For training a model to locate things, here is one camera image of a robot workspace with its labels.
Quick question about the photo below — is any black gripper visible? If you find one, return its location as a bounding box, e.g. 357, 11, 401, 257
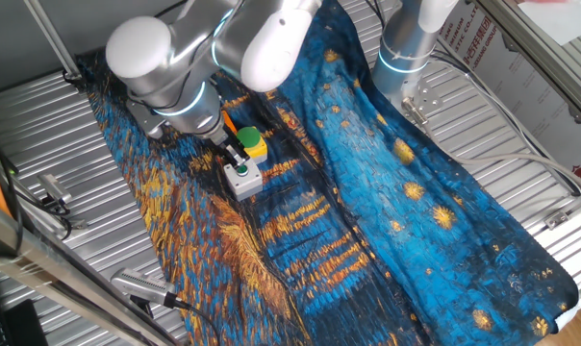
213, 136, 252, 172

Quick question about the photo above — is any yellow box large green button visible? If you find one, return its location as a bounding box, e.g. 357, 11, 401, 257
236, 126, 268, 165

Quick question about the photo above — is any grey box small green button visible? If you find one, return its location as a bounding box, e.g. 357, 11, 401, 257
222, 161, 265, 202

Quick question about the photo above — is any orange box red button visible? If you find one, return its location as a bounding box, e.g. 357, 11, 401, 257
221, 110, 240, 136

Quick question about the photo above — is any blue starry painting cloth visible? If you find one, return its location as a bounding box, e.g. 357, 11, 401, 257
76, 0, 580, 346

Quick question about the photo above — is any black box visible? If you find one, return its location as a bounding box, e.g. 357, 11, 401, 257
4, 298, 49, 346

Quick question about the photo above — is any white panel red print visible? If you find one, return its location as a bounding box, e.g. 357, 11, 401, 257
437, 2, 581, 189

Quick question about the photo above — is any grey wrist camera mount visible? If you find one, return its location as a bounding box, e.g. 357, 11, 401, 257
125, 98, 169, 140

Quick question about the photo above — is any large silver depth camera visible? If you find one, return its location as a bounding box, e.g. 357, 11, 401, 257
110, 267, 177, 309

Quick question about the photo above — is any black camera cable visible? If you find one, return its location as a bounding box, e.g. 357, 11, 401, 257
172, 297, 223, 346

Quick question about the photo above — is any small silver depth camera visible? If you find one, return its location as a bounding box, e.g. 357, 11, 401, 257
37, 173, 74, 206

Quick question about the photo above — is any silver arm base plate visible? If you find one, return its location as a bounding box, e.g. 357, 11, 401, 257
399, 79, 444, 127

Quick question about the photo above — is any thin aluminium frame post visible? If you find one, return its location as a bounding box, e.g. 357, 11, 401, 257
23, 0, 84, 82

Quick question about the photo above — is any aluminium frame beam with tape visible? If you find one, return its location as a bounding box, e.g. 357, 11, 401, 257
0, 194, 186, 346

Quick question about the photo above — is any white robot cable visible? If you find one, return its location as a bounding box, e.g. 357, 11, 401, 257
417, 114, 581, 194

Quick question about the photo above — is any wide aluminium frame beam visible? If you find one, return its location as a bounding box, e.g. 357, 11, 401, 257
472, 0, 581, 129

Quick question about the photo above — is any silver metal corner bracket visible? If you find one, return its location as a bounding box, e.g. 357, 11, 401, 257
543, 185, 581, 231

